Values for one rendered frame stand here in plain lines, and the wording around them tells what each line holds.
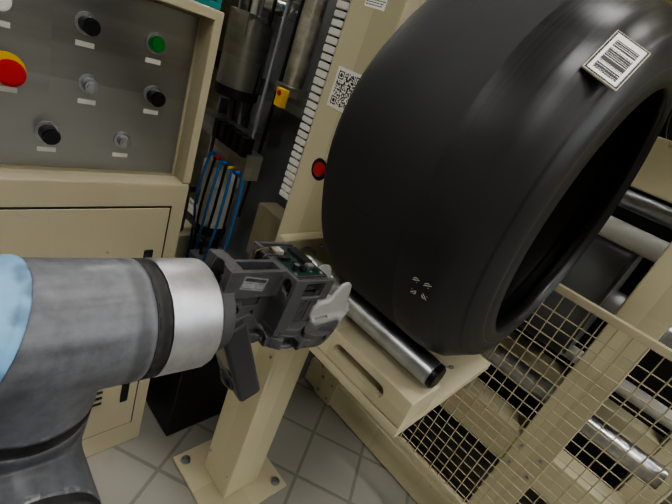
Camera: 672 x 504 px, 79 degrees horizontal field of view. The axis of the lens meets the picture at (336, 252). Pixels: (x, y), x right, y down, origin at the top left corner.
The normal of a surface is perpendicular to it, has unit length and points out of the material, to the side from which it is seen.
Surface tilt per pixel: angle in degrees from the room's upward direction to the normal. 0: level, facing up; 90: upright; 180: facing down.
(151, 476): 0
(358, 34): 90
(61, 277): 15
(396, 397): 90
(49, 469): 25
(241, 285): 90
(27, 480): 4
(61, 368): 79
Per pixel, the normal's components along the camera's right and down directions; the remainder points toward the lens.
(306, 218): -0.68, 0.09
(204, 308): 0.75, -0.26
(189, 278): 0.56, -0.70
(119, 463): 0.33, -0.85
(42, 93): 0.66, 0.52
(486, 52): -0.40, -0.37
